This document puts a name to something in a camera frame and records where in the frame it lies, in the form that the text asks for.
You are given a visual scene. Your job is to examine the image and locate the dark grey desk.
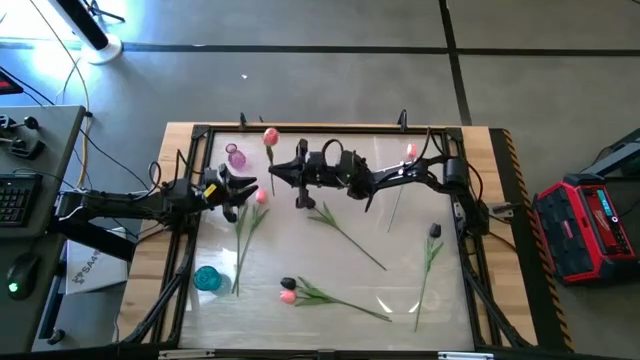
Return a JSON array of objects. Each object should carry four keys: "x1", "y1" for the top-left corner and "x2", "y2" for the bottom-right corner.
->
[{"x1": 0, "y1": 104, "x2": 87, "y2": 354}]

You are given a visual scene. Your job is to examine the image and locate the purple glass vase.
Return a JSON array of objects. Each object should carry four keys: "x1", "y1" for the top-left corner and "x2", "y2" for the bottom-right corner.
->
[{"x1": 224, "y1": 143, "x2": 248, "y2": 170}]

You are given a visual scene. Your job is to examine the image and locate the white stand with black post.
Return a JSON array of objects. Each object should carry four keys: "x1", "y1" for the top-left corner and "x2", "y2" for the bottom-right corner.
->
[{"x1": 47, "y1": 0, "x2": 124, "y2": 66}]

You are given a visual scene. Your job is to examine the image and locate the pink artificial tulip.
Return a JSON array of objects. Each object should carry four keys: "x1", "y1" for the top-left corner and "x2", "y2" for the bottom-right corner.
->
[
  {"x1": 279, "y1": 287, "x2": 394, "y2": 324},
  {"x1": 387, "y1": 143, "x2": 419, "y2": 234},
  {"x1": 230, "y1": 188, "x2": 271, "y2": 297},
  {"x1": 262, "y1": 127, "x2": 281, "y2": 197}
]

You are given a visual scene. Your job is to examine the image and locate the green-stemmed artificial tulip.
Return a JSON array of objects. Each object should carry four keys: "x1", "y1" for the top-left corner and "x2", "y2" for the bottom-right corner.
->
[{"x1": 307, "y1": 201, "x2": 389, "y2": 272}]

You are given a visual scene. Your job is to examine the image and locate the white glossy table sheet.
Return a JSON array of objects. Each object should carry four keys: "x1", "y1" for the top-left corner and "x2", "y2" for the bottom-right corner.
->
[{"x1": 178, "y1": 130, "x2": 476, "y2": 351}]

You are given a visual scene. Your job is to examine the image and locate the red black jobsite radio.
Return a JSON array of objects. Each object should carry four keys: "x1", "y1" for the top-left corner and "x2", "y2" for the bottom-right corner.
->
[{"x1": 531, "y1": 172, "x2": 640, "y2": 287}]

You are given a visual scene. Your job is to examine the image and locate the black desk clamp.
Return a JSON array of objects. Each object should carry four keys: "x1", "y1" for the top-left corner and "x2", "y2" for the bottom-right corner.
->
[{"x1": 8, "y1": 137, "x2": 47, "y2": 161}]

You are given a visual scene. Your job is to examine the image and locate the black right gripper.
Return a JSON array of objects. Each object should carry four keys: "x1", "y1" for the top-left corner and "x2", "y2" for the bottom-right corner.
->
[{"x1": 268, "y1": 138, "x2": 341, "y2": 210}]

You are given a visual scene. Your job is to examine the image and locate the dark metal stand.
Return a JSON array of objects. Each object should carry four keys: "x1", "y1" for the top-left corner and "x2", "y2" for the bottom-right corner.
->
[{"x1": 592, "y1": 127, "x2": 640, "y2": 179}]

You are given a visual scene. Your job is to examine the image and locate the black keyboard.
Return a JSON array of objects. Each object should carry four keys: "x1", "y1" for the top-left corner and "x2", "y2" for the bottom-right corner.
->
[{"x1": 0, "y1": 173, "x2": 44, "y2": 229}]

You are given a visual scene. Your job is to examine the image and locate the black knob with cable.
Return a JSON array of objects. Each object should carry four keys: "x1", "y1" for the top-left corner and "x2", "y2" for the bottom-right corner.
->
[{"x1": 0, "y1": 113, "x2": 40, "y2": 132}]

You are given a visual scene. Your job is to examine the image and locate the white printed cardboard box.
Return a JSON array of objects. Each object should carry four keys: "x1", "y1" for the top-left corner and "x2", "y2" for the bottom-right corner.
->
[{"x1": 64, "y1": 227, "x2": 130, "y2": 296}]

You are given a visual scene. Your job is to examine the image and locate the black computer mouse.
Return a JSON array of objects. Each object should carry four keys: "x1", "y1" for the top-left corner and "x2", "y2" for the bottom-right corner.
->
[{"x1": 5, "y1": 252, "x2": 42, "y2": 301}]

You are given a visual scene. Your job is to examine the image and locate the black diagonal support beam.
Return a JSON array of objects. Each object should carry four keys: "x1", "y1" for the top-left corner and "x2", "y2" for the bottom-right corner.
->
[{"x1": 47, "y1": 207, "x2": 139, "y2": 264}]

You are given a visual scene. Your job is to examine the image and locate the teal glass vase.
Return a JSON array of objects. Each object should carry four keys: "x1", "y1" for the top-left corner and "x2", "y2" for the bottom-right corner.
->
[{"x1": 193, "y1": 265, "x2": 224, "y2": 292}]

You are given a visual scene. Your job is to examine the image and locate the black monitor with red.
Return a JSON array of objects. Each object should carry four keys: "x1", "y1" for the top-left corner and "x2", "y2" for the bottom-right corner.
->
[{"x1": 0, "y1": 68, "x2": 25, "y2": 96}]

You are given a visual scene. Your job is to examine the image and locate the black metal table frame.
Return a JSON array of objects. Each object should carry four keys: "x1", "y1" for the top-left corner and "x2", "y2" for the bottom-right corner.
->
[{"x1": 119, "y1": 122, "x2": 536, "y2": 351}]

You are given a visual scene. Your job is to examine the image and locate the black yellow hazard strip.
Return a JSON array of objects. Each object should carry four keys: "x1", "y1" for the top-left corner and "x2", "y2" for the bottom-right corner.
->
[{"x1": 489, "y1": 128, "x2": 575, "y2": 354}]

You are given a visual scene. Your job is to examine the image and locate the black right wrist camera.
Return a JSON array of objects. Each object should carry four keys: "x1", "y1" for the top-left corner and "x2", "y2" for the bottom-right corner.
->
[{"x1": 335, "y1": 149, "x2": 362, "y2": 177}]

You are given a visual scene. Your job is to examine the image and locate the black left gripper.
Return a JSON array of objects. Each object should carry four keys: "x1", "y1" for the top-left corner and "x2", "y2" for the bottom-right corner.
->
[{"x1": 197, "y1": 164, "x2": 260, "y2": 224}]

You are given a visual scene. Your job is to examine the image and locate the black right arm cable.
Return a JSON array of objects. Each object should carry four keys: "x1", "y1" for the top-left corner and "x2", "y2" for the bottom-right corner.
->
[{"x1": 321, "y1": 138, "x2": 347, "y2": 164}]

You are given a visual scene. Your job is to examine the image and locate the small silver metal bracket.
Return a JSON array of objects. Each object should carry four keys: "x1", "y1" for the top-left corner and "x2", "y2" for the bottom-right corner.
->
[{"x1": 485, "y1": 201, "x2": 516, "y2": 220}]

